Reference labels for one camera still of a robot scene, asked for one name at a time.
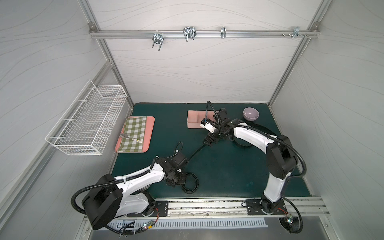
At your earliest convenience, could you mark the pink compartment storage box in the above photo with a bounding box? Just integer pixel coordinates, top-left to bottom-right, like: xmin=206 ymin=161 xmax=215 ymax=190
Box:
xmin=187 ymin=110 xmax=206 ymax=129

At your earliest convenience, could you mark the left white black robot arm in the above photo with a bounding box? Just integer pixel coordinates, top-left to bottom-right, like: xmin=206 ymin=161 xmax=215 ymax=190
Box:
xmin=71 ymin=151 xmax=189 ymax=230

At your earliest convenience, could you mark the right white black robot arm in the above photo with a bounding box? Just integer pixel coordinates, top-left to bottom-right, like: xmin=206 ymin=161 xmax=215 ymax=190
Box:
xmin=201 ymin=109 xmax=307 ymax=215

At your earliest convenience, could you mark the dark green table mat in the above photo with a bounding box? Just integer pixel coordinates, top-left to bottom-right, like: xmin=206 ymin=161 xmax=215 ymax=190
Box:
xmin=110 ymin=102 xmax=311 ymax=199

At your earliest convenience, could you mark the purple small bowl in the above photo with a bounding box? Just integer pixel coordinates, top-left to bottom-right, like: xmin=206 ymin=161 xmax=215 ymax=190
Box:
xmin=243 ymin=107 xmax=260 ymax=122

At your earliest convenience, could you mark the grey ribbed ceramic mug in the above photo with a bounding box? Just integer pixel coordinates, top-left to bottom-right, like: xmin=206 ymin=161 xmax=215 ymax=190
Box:
xmin=139 ymin=184 xmax=151 ymax=193

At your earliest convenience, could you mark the green checkered cloth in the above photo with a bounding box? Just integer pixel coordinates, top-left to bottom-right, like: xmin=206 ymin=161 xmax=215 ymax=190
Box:
xmin=118 ymin=117 xmax=147 ymax=153

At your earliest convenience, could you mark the metal hook clamp centre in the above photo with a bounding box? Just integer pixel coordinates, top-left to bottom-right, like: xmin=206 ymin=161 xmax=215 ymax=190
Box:
xmin=183 ymin=27 xmax=197 ymax=42

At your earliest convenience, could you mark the metal hook clamp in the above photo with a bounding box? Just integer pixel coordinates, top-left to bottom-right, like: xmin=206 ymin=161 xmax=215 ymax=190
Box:
xmin=152 ymin=33 xmax=164 ymax=51
xmin=183 ymin=27 xmax=197 ymax=42
xmin=282 ymin=27 xmax=309 ymax=39

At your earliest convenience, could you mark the metal hook clamp left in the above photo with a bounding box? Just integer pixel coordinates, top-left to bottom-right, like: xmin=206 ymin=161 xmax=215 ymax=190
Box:
xmin=152 ymin=33 xmax=164 ymax=51

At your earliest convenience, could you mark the metal hook clamp right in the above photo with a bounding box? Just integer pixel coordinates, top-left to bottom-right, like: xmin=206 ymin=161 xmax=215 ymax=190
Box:
xmin=282 ymin=27 xmax=309 ymax=39

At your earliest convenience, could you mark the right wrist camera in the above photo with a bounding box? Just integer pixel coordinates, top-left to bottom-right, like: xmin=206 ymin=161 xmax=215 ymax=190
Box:
xmin=200 ymin=118 xmax=217 ymax=134

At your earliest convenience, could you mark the white cartoon handle spoon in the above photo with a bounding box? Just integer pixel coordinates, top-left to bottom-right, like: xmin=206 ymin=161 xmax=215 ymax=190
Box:
xmin=120 ymin=133 xmax=143 ymax=144

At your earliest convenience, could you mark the left arm base cable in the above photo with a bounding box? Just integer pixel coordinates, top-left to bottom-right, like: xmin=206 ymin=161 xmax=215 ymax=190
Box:
xmin=103 ymin=206 xmax=160 ymax=236

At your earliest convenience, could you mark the metal ring clamp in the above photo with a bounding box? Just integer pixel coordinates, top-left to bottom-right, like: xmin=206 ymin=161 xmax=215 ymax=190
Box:
xmin=221 ymin=27 xmax=227 ymax=39

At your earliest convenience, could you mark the white wire basket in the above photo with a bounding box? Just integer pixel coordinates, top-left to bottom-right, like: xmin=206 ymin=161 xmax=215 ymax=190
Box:
xmin=45 ymin=80 xmax=127 ymax=156

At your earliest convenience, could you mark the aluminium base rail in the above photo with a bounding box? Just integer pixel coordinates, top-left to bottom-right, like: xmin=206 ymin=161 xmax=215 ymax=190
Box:
xmin=158 ymin=197 xmax=331 ymax=219

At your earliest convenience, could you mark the aluminium crossbar rail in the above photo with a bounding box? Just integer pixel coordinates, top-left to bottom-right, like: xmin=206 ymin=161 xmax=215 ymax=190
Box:
xmin=90 ymin=29 xmax=321 ymax=39

